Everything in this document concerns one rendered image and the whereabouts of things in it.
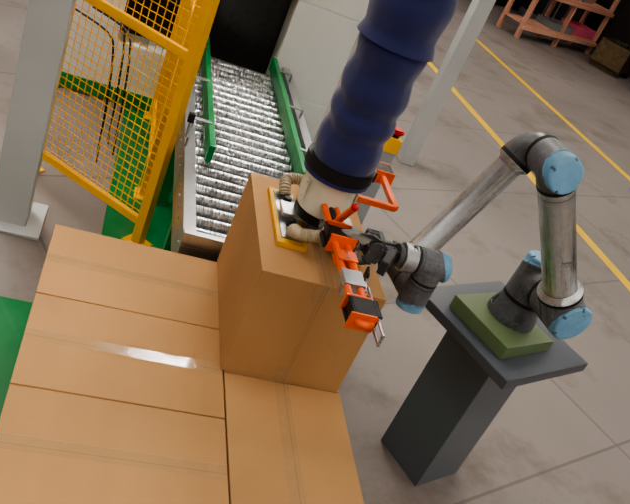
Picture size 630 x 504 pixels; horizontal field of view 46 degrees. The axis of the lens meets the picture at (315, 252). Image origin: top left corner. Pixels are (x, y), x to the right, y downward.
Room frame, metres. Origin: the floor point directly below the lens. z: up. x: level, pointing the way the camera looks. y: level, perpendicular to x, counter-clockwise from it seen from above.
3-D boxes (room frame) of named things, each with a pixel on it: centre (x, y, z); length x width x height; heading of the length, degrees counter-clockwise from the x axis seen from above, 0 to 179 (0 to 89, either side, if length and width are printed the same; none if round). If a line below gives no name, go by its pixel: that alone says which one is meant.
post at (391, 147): (3.20, -0.11, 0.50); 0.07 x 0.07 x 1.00; 21
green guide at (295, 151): (4.00, 0.45, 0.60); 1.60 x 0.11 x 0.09; 21
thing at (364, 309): (1.60, -0.17, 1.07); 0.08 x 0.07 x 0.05; 21
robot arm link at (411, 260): (2.00, -0.26, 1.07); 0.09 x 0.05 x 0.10; 21
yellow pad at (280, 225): (2.13, 0.13, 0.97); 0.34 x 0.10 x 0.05; 21
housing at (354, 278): (1.73, -0.12, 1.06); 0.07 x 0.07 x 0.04; 21
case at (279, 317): (2.15, 0.03, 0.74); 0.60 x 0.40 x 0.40; 20
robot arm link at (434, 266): (2.03, -0.34, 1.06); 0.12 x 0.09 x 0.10; 111
